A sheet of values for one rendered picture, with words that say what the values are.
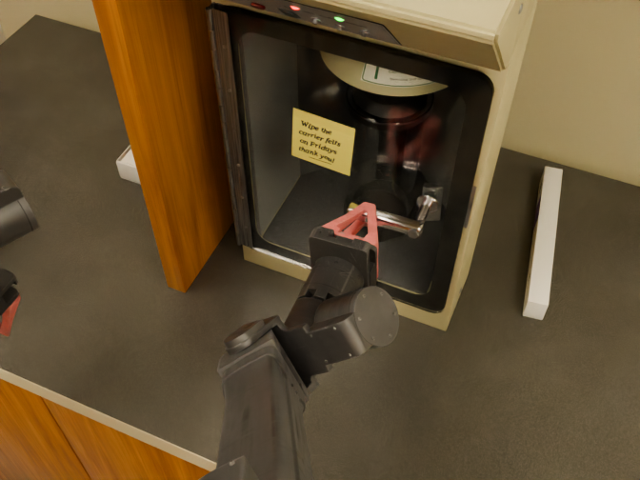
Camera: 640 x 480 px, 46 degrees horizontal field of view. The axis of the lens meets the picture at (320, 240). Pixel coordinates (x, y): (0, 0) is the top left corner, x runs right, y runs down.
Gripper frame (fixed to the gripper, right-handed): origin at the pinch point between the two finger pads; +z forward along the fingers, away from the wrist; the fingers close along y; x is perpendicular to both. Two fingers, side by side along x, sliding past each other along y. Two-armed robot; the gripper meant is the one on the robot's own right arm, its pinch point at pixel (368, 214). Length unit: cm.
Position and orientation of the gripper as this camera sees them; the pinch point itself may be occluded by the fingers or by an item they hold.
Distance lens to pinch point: 85.9
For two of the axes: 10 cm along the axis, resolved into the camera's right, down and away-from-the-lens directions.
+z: 3.7, -7.2, 5.8
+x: -9.3, -2.5, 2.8
